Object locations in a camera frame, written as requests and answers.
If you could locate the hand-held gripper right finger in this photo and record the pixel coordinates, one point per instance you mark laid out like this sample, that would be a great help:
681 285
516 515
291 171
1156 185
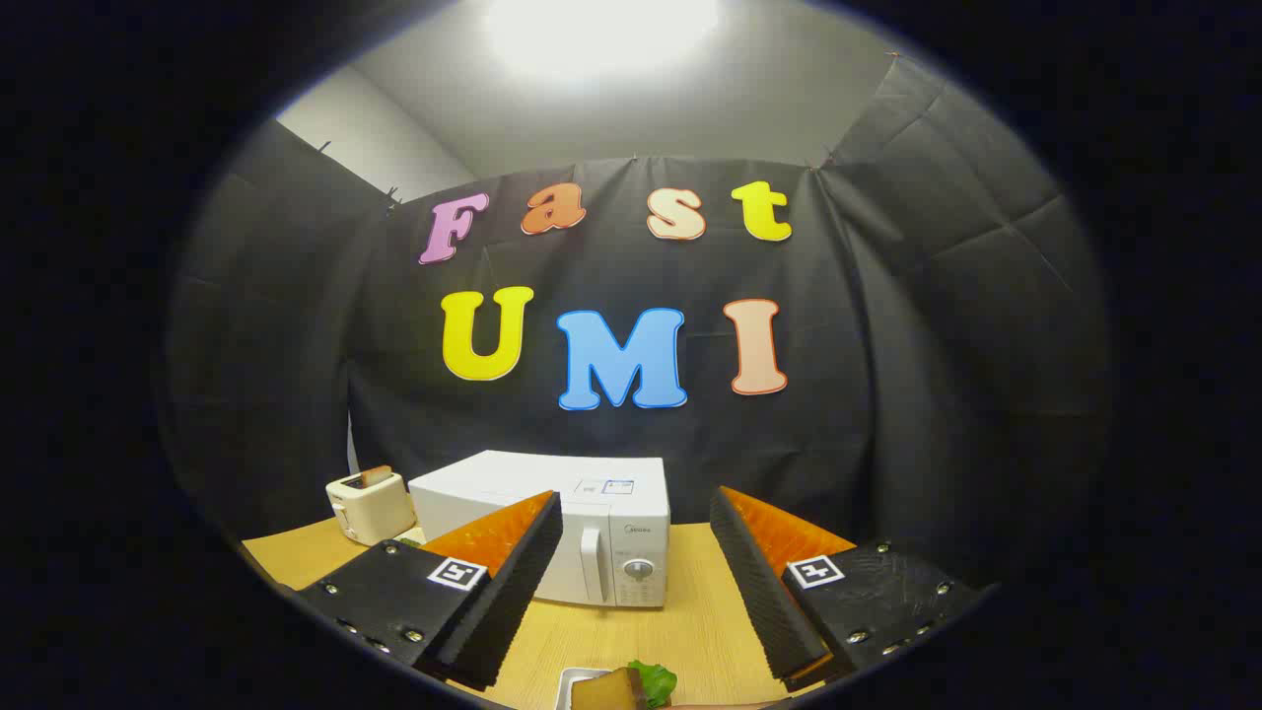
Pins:
759 592

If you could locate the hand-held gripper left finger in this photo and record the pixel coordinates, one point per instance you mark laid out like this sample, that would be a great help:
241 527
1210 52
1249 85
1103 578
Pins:
513 592

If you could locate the white microwave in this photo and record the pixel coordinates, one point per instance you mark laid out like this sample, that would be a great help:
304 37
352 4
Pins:
523 475

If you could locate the brown bread lettuce sandwich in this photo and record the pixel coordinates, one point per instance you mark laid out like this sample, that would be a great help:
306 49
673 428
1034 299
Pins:
606 690

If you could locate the cream toaster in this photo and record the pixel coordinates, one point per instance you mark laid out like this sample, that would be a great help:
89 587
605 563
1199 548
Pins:
373 511

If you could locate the toast slice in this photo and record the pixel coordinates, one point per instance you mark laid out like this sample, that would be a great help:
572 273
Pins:
376 476

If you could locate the black backdrop cloth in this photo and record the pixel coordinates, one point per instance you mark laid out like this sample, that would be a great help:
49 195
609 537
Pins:
887 345

